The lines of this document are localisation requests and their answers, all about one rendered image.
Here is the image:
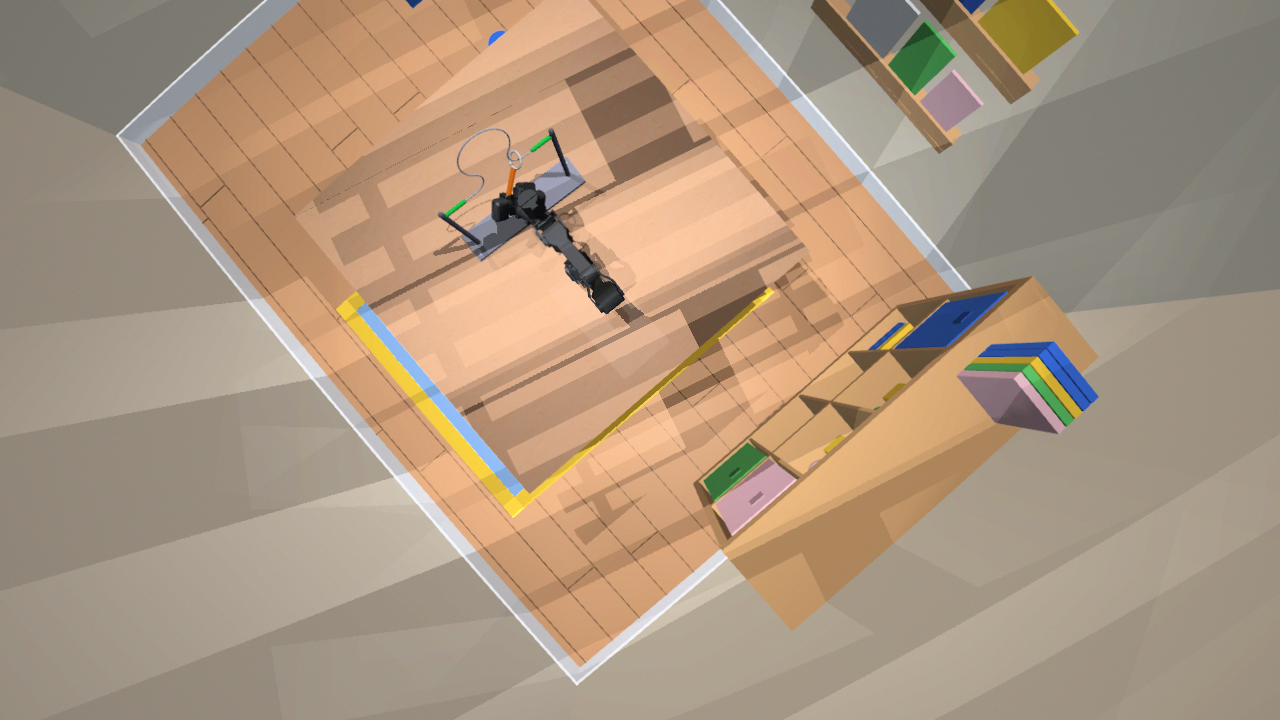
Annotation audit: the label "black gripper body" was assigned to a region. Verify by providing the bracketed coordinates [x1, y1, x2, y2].
[492, 190, 547, 225]

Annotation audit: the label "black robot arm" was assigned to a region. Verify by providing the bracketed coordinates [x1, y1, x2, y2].
[513, 182, 625, 315]

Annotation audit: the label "orange handle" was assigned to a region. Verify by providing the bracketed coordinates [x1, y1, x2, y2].
[506, 151, 522, 196]

